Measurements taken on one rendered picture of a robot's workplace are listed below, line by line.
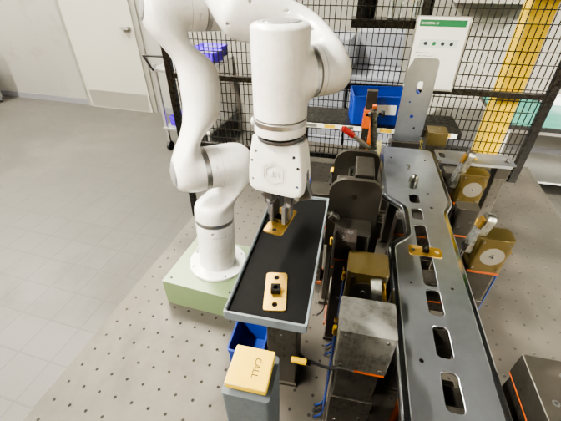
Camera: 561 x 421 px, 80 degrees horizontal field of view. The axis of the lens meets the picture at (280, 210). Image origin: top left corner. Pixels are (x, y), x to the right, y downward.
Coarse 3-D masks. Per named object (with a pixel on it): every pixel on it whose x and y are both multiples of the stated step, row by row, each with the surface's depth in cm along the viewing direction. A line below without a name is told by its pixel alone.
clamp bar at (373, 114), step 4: (368, 112) 118; (372, 112) 116; (376, 112) 115; (384, 112) 116; (368, 116) 118; (372, 116) 117; (376, 116) 116; (384, 116) 117; (372, 120) 117; (376, 120) 117; (372, 124) 118; (376, 124) 118; (372, 128) 119; (376, 128) 119; (372, 132) 120; (376, 132) 120; (372, 136) 121; (376, 136) 120; (372, 140) 122; (376, 140) 121; (372, 144) 122; (376, 144) 122; (372, 148) 123; (376, 148) 123
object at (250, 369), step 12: (240, 348) 50; (252, 348) 50; (240, 360) 48; (252, 360) 48; (264, 360) 48; (228, 372) 47; (240, 372) 47; (252, 372) 47; (264, 372) 47; (228, 384) 46; (240, 384) 45; (252, 384) 45; (264, 384) 45
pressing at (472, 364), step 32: (384, 160) 132; (416, 160) 132; (384, 192) 113; (416, 192) 114; (416, 224) 100; (448, 224) 100; (416, 256) 88; (448, 256) 88; (416, 288) 80; (448, 288) 80; (416, 320) 72; (448, 320) 72; (480, 320) 73; (416, 352) 66; (480, 352) 66; (416, 384) 61; (480, 384) 61; (416, 416) 57; (448, 416) 57; (480, 416) 57
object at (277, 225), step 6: (294, 210) 68; (276, 216) 64; (270, 222) 64; (276, 222) 64; (288, 222) 64; (264, 228) 63; (270, 228) 63; (276, 228) 63; (282, 228) 63; (276, 234) 62; (282, 234) 62
